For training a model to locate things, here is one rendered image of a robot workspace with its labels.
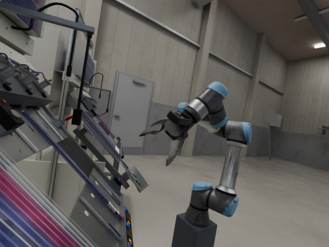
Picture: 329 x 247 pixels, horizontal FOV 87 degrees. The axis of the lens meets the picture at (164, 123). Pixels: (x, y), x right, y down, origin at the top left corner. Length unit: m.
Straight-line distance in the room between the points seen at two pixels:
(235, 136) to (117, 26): 4.39
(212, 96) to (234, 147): 0.49
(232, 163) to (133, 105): 3.98
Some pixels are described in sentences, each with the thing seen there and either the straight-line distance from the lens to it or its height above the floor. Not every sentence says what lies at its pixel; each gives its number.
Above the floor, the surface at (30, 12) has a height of 1.34.
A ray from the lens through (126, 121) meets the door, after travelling 4.73.
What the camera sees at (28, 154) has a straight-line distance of 0.57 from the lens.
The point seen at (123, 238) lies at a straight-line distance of 0.67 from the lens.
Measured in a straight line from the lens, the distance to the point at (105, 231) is 0.64.
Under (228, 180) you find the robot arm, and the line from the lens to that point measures 1.07.
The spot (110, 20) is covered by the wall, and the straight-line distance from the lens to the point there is 5.00.
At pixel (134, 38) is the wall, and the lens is 5.13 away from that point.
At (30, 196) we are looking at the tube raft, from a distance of 0.45.
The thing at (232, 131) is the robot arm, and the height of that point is 1.13.
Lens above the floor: 1.13
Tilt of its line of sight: 1 degrees down
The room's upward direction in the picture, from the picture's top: 9 degrees clockwise
